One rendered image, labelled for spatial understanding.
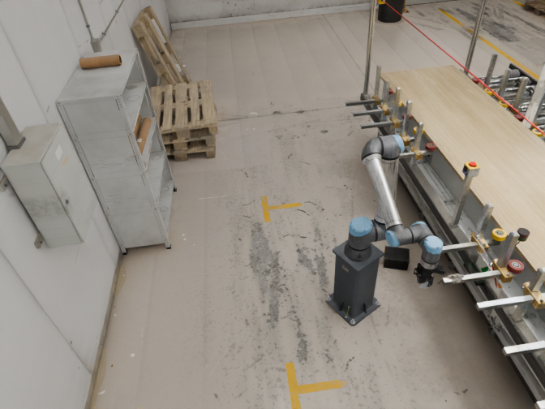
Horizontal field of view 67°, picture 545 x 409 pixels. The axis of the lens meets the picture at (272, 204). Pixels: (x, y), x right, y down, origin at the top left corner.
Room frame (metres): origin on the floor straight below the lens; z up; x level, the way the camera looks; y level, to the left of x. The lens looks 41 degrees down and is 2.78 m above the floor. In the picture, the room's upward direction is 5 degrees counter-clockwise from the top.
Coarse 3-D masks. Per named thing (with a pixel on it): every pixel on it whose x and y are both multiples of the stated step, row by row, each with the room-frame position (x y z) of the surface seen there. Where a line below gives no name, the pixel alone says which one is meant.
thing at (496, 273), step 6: (498, 270) 1.47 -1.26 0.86; (468, 276) 1.45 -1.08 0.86; (474, 276) 1.45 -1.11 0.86; (480, 276) 1.44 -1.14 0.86; (486, 276) 1.44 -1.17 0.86; (492, 276) 1.44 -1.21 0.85; (498, 276) 1.45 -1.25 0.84; (444, 282) 1.42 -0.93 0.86; (450, 282) 1.43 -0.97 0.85; (462, 282) 1.43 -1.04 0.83
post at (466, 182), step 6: (468, 180) 1.99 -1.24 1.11; (462, 186) 2.02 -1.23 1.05; (468, 186) 2.00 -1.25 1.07; (462, 192) 2.00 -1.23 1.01; (462, 198) 1.99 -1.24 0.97; (456, 204) 2.03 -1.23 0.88; (462, 204) 2.00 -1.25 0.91; (456, 210) 2.01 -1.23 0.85; (456, 216) 1.99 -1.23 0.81; (450, 222) 2.02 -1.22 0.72; (456, 222) 1.99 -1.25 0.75
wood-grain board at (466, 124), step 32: (416, 96) 3.55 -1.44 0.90; (448, 96) 3.50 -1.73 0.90; (480, 96) 3.45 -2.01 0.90; (448, 128) 2.94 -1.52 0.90; (480, 128) 2.90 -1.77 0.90; (512, 128) 2.86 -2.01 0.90; (448, 160) 2.51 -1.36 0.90; (480, 160) 2.47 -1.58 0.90; (512, 160) 2.44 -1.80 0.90; (544, 160) 2.41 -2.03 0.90; (480, 192) 2.11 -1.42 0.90; (512, 192) 2.08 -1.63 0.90; (544, 192) 2.05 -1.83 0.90; (512, 224) 1.79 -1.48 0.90; (544, 224) 1.76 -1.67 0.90; (544, 256) 1.51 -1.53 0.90
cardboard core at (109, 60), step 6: (114, 54) 3.26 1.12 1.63; (84, 60) 3.22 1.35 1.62; (90, 60) 3.22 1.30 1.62; (96, 60) 3.21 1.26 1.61; (102, 60) 3.21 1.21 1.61; (108, 60) 3.22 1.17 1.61; (114, 60) 3.22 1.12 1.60; (120, 60) 3.28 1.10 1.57; (84, 66) 3.20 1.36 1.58; (90, 66) 3.20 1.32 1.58; (96, 66) 3.21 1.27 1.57; (102, 66) 3.22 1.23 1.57; (108, 66) 3.23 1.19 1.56
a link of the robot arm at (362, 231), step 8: (352, 224) 1.95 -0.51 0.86; (360, 224) 1.93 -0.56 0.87; (368, 224) 1.92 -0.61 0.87; (352, 232) 1.90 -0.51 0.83; (360, 232) 1.87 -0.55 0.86; (368, 232) 1.87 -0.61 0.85; (376, 232) 1.89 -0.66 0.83; (352, 240) 1.89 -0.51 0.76; (360, 240) 1.87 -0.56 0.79; (368, 240) 1.87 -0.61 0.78; (376, 240) 1.88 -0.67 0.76; (360, 248) 1.87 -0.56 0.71
